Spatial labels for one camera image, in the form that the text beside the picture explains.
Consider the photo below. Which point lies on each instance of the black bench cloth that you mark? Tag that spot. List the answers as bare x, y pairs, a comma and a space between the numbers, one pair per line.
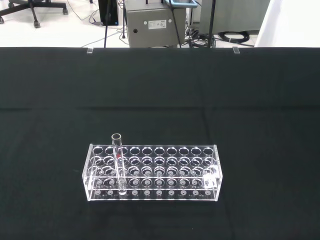
160, 100

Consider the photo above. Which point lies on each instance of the black tripod leg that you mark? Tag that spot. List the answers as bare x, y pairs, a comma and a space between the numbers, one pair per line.
106, 30

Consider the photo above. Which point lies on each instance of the blue tray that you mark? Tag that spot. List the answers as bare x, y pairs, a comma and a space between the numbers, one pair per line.
182, 3

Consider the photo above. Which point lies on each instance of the clear plastic test tube rack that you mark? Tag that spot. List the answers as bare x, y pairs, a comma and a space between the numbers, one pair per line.
175, 163

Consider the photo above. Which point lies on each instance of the black office chair base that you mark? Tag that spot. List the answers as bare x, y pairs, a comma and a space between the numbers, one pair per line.
33, 12

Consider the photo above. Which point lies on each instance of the black computer tower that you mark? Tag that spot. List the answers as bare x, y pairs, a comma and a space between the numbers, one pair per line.
108, 12

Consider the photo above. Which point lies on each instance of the white board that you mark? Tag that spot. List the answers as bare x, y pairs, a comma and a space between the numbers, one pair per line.
287, 25

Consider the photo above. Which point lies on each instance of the clear cloth clip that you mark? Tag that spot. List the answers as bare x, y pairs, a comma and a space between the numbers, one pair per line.
235, 50
89, 50

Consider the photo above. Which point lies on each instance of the grey metal cabinet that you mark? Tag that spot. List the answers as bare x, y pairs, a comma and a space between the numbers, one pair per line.
155, 32

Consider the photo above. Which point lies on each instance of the black stand pole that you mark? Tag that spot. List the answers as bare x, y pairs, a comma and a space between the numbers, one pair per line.
212, 22

